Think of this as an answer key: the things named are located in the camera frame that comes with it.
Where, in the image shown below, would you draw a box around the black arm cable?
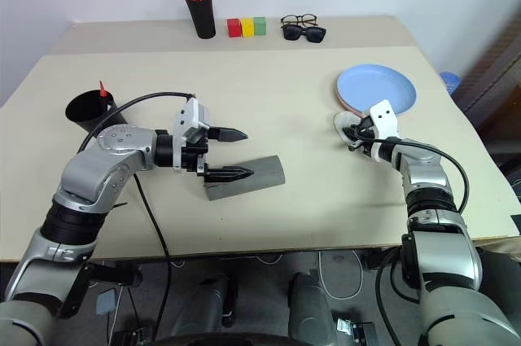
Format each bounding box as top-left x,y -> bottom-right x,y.
76,90 -> 199,337
357,135 -> 471,346

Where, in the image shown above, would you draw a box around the tall black pen holder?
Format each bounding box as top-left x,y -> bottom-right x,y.
186,0 -> 217,40

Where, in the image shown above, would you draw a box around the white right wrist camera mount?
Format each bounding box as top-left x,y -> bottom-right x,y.
363,99 -> 402,160

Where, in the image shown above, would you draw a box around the wide black pen cup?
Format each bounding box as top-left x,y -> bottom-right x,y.
64,90 -> 129,134

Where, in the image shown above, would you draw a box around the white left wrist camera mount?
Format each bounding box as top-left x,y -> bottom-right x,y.
171,97 -> 213,172

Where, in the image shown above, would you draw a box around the metal buckle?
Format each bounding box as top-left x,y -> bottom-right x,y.
332,316 -> 378,344

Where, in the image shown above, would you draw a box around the blue plate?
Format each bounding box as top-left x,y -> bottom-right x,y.
335,62 -> 418,116

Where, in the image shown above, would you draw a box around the grey glasses case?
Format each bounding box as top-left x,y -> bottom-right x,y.
203,154 -> 287,203

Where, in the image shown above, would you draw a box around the white floor cable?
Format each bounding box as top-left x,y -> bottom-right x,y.
318,251 -> 365,299

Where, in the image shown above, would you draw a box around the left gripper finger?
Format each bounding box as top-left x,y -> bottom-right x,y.
209,126 -> 249,144
202,165 -> 256,185

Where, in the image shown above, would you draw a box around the dark slatted cabinet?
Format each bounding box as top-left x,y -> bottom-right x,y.
450,7 -> 521,203

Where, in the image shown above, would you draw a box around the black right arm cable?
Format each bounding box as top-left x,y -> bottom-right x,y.
357,135 -> 471,346

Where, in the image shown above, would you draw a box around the white tissue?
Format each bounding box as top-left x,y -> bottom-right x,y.
333,111 -> 366,147

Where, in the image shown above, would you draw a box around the dark rounded leg cover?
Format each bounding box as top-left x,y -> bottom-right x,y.
287,271 -> 339,339
173,274 -> 239,339

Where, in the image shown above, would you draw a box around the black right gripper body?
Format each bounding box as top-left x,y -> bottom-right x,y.
351,115 -> 376,148

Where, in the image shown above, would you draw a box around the black hip bracket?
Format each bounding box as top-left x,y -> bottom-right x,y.
56,261 -> 143,320

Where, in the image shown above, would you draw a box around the black sunglasses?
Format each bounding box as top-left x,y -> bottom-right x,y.
281,24 -> 328,44

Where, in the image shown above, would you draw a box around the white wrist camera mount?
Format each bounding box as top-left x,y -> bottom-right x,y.
171,97 -> 213,172
363,99 -> 402,160

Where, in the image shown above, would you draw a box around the dark framed clear eyeglasses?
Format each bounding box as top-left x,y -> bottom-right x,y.
280,13 -> 319,29

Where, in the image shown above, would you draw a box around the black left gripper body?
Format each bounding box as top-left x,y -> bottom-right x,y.
181,126 -> 219,179

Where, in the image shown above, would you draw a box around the pink plate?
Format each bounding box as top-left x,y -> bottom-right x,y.
335,92 -> 364,116

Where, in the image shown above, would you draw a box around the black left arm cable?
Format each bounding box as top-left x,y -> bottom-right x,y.
76,90 -> 199,337

